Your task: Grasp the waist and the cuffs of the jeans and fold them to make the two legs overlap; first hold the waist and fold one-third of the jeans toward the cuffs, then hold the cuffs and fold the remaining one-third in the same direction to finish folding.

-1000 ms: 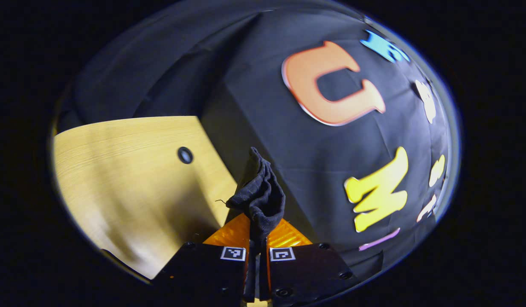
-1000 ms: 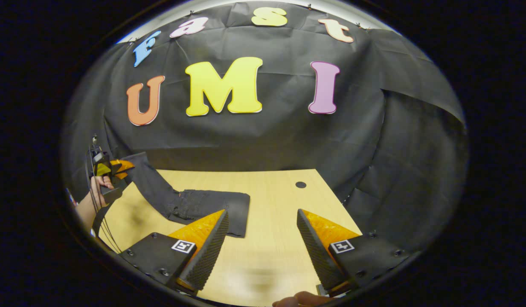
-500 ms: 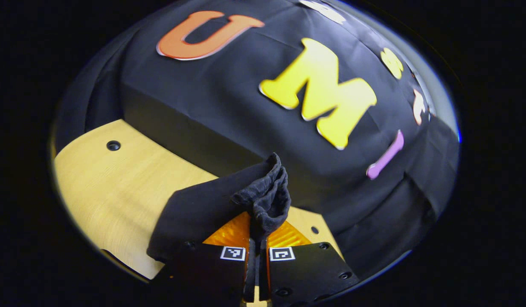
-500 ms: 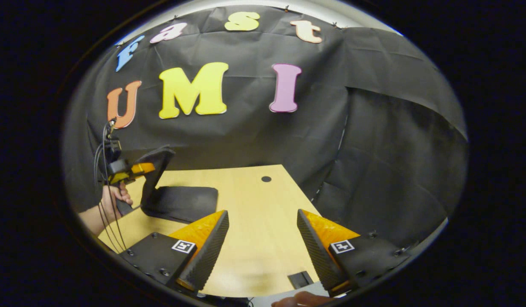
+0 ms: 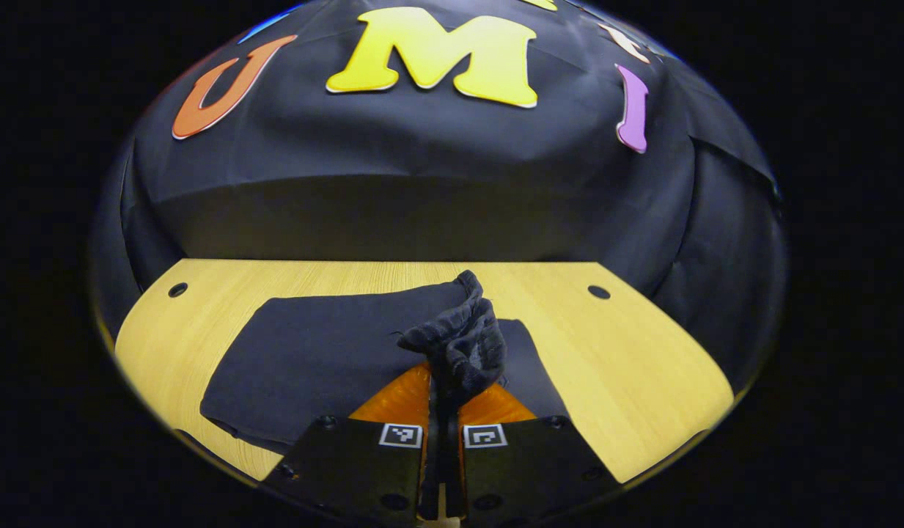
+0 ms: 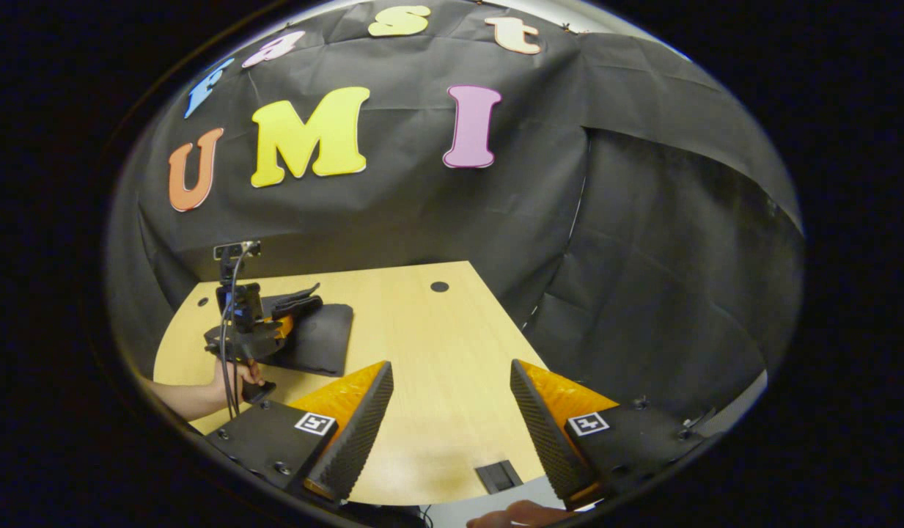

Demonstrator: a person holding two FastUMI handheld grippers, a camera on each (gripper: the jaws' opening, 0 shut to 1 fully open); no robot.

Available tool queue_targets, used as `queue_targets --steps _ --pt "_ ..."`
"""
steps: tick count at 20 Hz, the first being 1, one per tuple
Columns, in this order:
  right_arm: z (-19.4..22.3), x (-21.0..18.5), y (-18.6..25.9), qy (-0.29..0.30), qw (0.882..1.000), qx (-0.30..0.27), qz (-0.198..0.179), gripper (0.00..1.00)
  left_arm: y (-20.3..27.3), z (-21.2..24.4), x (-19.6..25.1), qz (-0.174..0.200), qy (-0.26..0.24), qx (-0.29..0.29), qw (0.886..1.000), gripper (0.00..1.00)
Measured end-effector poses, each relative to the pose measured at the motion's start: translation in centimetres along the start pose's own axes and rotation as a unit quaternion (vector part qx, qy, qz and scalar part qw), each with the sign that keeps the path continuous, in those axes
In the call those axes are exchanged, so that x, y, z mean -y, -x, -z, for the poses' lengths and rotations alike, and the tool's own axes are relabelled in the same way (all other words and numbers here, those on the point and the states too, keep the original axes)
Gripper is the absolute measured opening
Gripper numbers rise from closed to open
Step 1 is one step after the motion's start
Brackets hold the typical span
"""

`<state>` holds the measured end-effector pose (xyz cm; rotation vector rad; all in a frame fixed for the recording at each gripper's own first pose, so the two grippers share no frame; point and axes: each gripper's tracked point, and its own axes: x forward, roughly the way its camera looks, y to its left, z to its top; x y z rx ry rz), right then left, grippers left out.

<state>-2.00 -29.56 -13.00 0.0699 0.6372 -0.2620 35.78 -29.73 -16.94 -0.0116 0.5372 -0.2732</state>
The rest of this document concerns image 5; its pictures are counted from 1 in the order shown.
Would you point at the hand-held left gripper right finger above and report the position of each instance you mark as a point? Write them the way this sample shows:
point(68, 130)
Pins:
point(525, 469)

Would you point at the black backdrop cloth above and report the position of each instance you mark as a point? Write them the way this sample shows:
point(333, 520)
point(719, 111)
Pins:
point(422, 161)

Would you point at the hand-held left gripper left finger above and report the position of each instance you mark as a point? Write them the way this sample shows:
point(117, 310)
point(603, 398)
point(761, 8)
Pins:
point(364, 469)

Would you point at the dark blue jeans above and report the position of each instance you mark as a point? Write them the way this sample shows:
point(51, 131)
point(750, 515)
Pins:
point(312, 352)

